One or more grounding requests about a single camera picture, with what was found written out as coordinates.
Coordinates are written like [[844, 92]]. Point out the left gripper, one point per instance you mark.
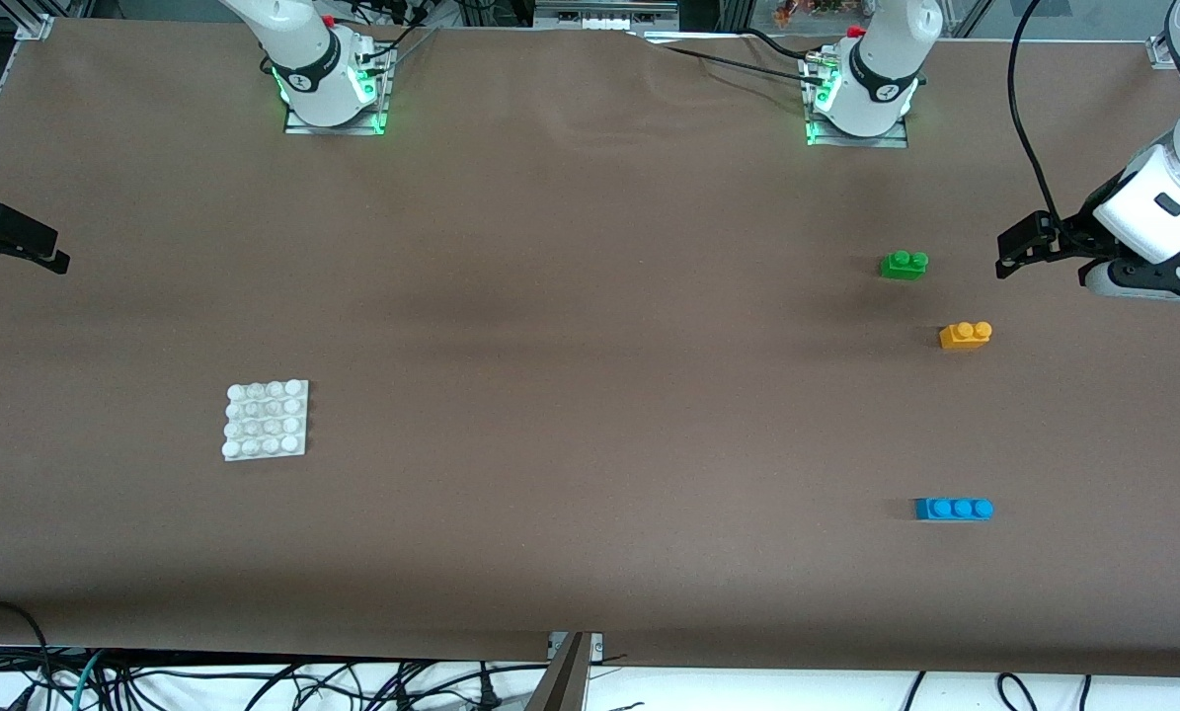
[[1071, 237]]

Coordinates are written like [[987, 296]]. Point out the yellow toy block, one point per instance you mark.
[[965, 338]]

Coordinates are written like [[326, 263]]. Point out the white studded base plate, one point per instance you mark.
[[266, 420]]

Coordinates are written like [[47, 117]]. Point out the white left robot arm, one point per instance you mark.
[[876, 74]]

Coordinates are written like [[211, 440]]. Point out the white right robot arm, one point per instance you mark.
[[313, 69]]

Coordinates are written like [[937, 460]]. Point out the green toy block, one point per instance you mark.
[[904, 267]]

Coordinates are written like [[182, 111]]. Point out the blue toy block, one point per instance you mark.
[[953, 510]]

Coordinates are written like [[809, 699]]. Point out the orange red small objects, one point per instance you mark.
[[792, 10]]

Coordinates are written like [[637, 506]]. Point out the brown table cover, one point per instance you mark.
[[353, 543]]

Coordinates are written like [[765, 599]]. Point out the white power strip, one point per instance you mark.
[[599, 20]]

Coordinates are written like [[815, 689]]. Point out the aluminium frame corner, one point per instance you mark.
[[1157, 49], [35, 25]]

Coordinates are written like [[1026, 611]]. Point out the small metal bracket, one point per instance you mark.
[[595, 647]]

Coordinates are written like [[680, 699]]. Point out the aluminium profile post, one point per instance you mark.
[[565, 681]]

